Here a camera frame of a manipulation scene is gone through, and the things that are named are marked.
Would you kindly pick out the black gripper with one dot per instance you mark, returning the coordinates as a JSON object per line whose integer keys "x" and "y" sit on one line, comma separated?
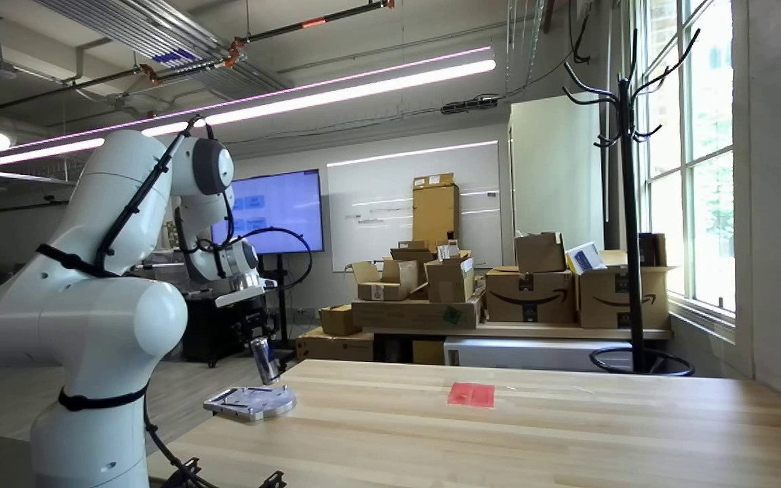
{"x": 256, "y": 322}

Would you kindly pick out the silver tin can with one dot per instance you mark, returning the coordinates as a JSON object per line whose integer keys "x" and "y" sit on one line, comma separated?
{"x": 264, "y": 365}

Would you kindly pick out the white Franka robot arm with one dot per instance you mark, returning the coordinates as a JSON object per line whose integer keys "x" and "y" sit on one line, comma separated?
{"x": 93, "y": 315}

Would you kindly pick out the flat metal plate object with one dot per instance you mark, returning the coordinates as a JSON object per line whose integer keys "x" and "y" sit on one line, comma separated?
{"x": 252, "y": 403}

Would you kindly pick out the black rolling TV stand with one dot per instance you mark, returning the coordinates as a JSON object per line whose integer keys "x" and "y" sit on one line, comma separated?
{"x": 280, "y": 299}

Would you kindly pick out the black cart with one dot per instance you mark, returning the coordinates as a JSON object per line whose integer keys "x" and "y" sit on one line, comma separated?
{"x": 201, "y": 331}

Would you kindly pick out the large labelled cardboard box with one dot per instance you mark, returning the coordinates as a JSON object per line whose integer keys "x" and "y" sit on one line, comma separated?
{"x": 332, "y": 346}

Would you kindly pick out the small cube cardboard box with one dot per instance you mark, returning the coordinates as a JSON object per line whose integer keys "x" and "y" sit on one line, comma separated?
{"x": 340, "y": 322}

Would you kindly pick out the small labelled cardboard box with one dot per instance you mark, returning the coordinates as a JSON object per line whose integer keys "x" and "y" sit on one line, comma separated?
{"x": 380, "y": 292}

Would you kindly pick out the large TV screen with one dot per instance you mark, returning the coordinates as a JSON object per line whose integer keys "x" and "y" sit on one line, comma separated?
{"x": 279, "y": 212}

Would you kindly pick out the open flap cardboard box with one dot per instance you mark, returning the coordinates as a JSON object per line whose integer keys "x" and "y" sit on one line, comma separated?
{"x": 380, "y": 270}

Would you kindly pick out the long flat cardboard box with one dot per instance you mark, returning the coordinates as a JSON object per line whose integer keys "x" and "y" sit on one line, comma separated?
{"x": 413, "y": 315}

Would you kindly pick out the upright medium cardboard box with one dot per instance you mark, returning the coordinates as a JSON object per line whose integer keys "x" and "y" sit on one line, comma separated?
{"x": 450, "y": 281}

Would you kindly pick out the red tape marker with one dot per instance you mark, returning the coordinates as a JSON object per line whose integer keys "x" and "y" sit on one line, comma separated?
{"x": 473, "y": 395}

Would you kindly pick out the tall upright cardboard box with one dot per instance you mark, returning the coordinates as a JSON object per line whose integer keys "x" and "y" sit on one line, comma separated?
{"x": 436, "y": 212}

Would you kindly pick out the black leg wooden bench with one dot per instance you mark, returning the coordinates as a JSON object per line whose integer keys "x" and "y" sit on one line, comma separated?
{"x": 501, "y": 331}

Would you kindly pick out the long ceiling light strip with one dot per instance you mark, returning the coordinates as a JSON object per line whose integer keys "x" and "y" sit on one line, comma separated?
{"x": 230, "y": 113}

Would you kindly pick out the white long radiator unit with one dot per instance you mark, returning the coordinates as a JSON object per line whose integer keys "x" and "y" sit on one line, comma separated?
{"x": 528, "y": 354}

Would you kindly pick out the Amazon smile cardboard box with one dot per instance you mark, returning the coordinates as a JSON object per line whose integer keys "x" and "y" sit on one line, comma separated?
{"x": 603, "y": 299}
{"x": 530, "y": 299}

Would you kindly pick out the plain stacked cardboard box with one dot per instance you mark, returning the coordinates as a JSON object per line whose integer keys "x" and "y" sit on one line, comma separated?
{"x": 540, "y": 252}

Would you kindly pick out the black ceiling pipe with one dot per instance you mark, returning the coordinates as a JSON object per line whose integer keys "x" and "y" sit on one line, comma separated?
{"x": 264, "y": 34}

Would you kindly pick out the white tall cabinet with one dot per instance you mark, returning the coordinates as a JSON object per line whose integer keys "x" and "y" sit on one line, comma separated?
{"x": 555, "y": 172}

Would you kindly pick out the black coat rack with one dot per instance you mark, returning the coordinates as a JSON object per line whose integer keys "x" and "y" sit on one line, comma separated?
{"x": 630, "y": 225}

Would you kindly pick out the dark small cardboard box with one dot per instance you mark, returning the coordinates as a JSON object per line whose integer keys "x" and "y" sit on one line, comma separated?
{"x": 652, "y": 250}

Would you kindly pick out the large paned window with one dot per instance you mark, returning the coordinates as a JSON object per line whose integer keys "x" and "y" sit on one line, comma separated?
{"x": 690, "y": 152}

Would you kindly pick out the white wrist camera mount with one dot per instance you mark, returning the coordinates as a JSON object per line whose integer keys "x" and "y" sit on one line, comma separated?
{"x": 241, "y": 297}

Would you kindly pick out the wall whiteboard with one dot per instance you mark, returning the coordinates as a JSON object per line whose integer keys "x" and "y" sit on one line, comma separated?
{"x": 380, "y": 205}

